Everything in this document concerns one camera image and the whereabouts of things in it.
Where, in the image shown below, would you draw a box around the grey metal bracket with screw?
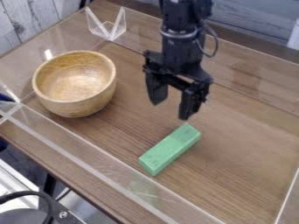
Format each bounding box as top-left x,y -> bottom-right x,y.
48,199 -> 87,224

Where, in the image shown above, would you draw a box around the clear acrylic tray walls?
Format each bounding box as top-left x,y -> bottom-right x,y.
0,12 -> 299,224

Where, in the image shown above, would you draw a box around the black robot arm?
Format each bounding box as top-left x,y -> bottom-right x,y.
143,0 -> 219,120

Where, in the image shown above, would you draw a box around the white object at right edge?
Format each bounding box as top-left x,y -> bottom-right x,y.
287,18 -> 299,51

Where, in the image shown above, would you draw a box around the black table leg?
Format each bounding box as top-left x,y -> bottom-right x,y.
42,174 -> 57,196

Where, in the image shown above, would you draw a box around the black cable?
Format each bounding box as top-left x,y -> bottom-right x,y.
0,191 -> 56,224

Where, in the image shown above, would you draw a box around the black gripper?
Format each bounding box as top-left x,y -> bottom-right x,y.
143,31 -> 212,121

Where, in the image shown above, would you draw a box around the green rectangular block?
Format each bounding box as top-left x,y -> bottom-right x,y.
137,123 -> 201,176

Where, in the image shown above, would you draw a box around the brown wooden bowl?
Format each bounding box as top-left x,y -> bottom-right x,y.
32,50 -> 117,118

